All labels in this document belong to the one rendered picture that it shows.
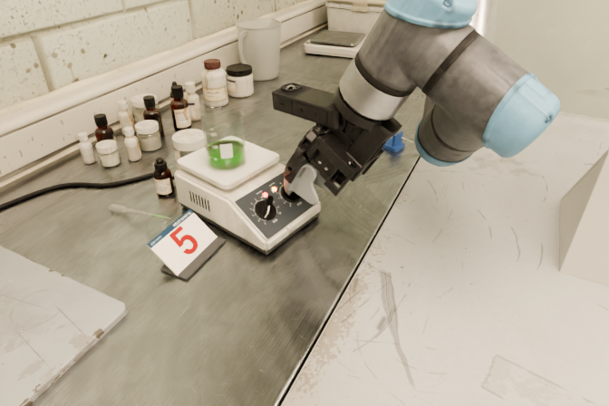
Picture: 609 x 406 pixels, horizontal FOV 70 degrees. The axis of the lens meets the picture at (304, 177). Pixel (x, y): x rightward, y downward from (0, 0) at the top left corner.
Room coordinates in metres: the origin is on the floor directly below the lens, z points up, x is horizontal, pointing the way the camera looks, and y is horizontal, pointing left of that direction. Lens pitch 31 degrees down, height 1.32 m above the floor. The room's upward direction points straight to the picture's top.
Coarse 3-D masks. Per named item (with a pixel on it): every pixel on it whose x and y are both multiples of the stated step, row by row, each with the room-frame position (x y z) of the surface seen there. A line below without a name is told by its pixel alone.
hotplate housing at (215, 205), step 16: (176, 176) 0.59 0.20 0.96; (192, 176) 0.58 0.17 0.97; (256, 176) 0.58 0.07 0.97; (272, 176) 0.58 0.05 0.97; (192, 192) 0.56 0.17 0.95; (208, 192) 0.54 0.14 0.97; (224, 192) 0.53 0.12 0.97; (240, 192) 0.54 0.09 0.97; (192, 208) 0.57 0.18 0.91; (208, 208) 0.54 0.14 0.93; (224, 208) 0.52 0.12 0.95; (320, 208) 0.56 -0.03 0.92; (224, 224) 0.52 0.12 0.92; (240, 224) 0.50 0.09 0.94; (288, 224) 0.51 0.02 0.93; (304, 224) 0.54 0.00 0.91; (256, 240) 0.48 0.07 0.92; (272, 240) 0.48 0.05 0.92
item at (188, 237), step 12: (192, 216) 0.52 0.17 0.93; (180, 228) 0.49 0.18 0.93; (192, 228) 0.50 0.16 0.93; (204, 228) 0.51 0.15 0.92; (168, 240) 0.47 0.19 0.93; (180, 240) 0.48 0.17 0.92; (192, 240) 0.49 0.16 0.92; (204, 240) 0.50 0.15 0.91; (168, 252) 0.45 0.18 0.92; (180, 252) 0.46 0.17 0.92; (192, 252) 0.47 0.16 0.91; (180, 264) 0.45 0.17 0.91
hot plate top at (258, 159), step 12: (252, 144) 0.65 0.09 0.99; (192, 156) 0.61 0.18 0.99; (204, 156) 0.61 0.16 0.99; (252, 156) 0.61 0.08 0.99; (264, 156) 0.61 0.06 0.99; (276, 156) 0.61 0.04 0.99; (192, 168) 0.57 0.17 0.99; (204, 168) 0.57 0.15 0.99; (240, 168) 0.57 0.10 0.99; (252, 168) 0.57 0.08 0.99; (264, 168) 0.58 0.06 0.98; (216, 180) 0.54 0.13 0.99; (228, 180) 0.54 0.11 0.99; (240, 180) 0.54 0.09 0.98
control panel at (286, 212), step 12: (276, 180) 0.58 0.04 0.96; (252, 192) 0.54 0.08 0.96; (276, 192) 0.55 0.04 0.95; (240, 204) 0.51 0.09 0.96; (252, 204) 0.52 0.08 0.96; (276, 204) 0.53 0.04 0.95; (288, 204) 0.54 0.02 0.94; (300, 204) 0.55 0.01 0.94; (252, 216) 0.50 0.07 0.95; (276, 216) 0.52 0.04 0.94; (288, 216) 0.52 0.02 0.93; (264, 228) 0.49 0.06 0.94; (276, 228) 0.50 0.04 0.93
